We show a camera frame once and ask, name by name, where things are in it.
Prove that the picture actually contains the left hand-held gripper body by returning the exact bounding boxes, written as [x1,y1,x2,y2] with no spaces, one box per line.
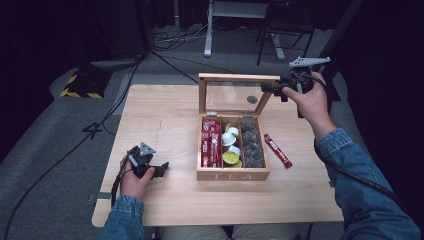
[126,142,161,178]

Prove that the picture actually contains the wooden tea box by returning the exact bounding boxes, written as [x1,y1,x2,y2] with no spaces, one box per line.
[196,73,281,182]

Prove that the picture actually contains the long black floor cable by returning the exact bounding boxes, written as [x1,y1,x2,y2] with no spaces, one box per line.
[1,49,148,236]

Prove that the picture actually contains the red stick packet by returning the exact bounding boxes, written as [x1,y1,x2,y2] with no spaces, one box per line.
[263,133,294,170]

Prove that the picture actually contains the stack of red sachets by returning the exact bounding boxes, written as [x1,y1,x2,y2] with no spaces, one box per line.
[201,119,223,169]

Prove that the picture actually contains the black stand with striped base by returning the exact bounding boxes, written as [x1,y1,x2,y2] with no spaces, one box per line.
[59,0,113,100]
[311,0,365,102]

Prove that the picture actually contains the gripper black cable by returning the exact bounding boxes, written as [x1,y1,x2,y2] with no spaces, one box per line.
[289,70,414,218]
[110,154,135,208]

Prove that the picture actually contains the black metal chair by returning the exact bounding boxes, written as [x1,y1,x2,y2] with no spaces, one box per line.
[255,2,317,71]

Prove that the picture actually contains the pile of dark tea packets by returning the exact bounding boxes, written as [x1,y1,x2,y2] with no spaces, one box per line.
[240,120,267,169]

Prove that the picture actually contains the grey metal table bracket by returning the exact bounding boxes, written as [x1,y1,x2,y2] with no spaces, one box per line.
[87,191,114,203]

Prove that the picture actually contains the white desk frame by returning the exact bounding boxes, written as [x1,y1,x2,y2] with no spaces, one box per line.
[203,0,287,61]

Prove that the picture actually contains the person's left hand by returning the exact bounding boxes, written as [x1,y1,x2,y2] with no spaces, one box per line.
[119,156,156,199]

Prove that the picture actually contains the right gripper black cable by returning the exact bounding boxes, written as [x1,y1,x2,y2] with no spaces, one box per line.
[289,70,414,218]

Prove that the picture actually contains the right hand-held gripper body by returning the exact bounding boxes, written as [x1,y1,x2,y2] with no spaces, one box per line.
[287,56,332,95]

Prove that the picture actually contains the thin black floor cable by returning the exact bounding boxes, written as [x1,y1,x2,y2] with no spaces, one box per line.
[163,53,234,75]

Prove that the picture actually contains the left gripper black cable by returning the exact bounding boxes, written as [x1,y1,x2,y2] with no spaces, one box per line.
[110,154,135,208]

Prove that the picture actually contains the person's right hand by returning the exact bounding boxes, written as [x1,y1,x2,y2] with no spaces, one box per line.
[282,72,335,138]

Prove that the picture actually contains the person's beige trousers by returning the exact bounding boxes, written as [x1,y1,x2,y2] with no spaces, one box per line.
[156,223,301,240]

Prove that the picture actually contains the bundle of floor cables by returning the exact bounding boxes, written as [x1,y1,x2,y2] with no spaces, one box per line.
[151,23,218,53]

